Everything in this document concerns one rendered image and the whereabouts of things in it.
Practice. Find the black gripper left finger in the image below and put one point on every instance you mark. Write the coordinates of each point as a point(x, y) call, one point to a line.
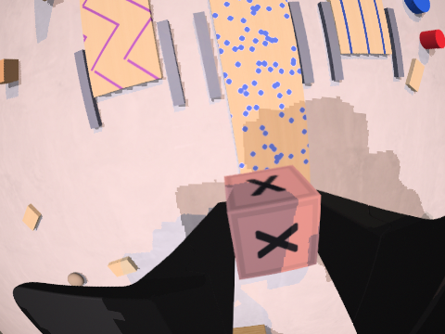
point(190, 292)

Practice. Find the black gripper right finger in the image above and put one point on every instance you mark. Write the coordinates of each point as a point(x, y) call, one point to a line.
point(388, 268)

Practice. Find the peach strip with blue dots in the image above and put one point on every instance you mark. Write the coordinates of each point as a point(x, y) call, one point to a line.
point(261, 70)

